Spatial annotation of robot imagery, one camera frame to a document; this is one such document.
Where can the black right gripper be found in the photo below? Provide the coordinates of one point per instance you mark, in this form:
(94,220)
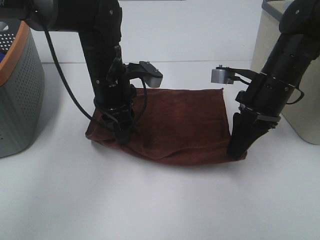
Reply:
(248,126)

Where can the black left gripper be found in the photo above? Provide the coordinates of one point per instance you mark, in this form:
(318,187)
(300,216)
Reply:
(115,105)

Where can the brown towel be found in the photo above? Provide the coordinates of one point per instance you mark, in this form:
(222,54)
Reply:
(179,127)

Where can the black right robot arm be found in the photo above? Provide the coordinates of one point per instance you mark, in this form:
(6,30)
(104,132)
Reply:
(269,91)

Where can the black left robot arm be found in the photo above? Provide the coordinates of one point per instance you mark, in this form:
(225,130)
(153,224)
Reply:
(98,24)

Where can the blue towel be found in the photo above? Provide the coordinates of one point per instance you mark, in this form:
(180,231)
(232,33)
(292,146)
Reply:
(2,55)

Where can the beige bin grey rim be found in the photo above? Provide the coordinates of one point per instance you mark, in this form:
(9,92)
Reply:
(303,116)

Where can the grey perforated basket orange rim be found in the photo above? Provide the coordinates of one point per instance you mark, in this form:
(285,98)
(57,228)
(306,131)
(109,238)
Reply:
(22,82)

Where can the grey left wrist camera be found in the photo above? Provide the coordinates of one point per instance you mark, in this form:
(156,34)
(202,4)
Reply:
(146,71)

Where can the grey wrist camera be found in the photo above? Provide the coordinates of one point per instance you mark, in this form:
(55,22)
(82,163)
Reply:
(146,71)
(227,75)

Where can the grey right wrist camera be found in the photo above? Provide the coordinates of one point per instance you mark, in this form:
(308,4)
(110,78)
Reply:
(227,75)

